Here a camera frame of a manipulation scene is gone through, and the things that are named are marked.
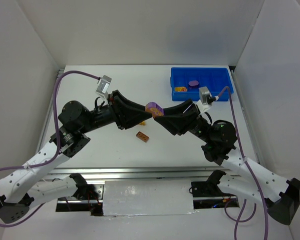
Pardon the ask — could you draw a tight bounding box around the brown purple butterfly lego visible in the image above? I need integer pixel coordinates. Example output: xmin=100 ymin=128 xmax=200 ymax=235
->
xmin=145 ymin=102 xmax=164 ymax=118

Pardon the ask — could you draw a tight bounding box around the yellow butterfly lego brick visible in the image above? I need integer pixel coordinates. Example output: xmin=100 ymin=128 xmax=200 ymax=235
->
xmin=174 ymin=86 xmax=187 ymax=92

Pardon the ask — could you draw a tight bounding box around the purple rounded lego brick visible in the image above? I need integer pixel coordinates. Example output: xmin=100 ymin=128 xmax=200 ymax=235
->
xmin=188 ymin=80 xmax=199 ymax=90

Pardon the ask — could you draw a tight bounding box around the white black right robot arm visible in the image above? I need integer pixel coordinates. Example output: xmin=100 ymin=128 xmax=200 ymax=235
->
xmin=154 ymin=99 xmax=300 ymax=226

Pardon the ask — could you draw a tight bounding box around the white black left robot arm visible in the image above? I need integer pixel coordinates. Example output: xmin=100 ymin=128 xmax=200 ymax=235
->
xmin=0 ymin=90 xmax=151 ymax=227

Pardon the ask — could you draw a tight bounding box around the brown flat lego plate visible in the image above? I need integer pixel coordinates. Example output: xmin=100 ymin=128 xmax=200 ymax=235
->
xmin=136 ymin=131 xmax=149 ymax=143

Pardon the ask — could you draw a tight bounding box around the blue plastic sorting bin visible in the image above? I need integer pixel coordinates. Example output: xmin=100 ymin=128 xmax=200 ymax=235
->
xmin=170 ymin=67 xmax=234 ymax=102

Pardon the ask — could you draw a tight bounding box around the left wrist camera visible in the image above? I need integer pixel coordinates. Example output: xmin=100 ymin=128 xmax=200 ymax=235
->
xmin=95 ymin=75 xmax=112 ymax=99

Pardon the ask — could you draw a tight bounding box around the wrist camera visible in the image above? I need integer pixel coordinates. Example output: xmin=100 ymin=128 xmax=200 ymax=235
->
xmin=196 ymin=86 xmax=212 ymax=113
xmin=95 ymin=75 xmax=112 ymax=99

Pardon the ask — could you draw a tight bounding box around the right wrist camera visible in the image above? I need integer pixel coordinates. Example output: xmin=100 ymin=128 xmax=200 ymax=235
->
xmin=196 ymin=86 xmax=212 ymax=113

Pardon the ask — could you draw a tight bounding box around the aluminium table edge rail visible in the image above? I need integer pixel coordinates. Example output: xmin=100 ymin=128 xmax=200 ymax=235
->
xmin=46 ymin=166 xmax=217 ymax=180

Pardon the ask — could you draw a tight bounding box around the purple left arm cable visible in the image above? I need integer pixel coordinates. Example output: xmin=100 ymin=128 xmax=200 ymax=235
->
xmin=0 ymin=70 xmax=102 ymax=228

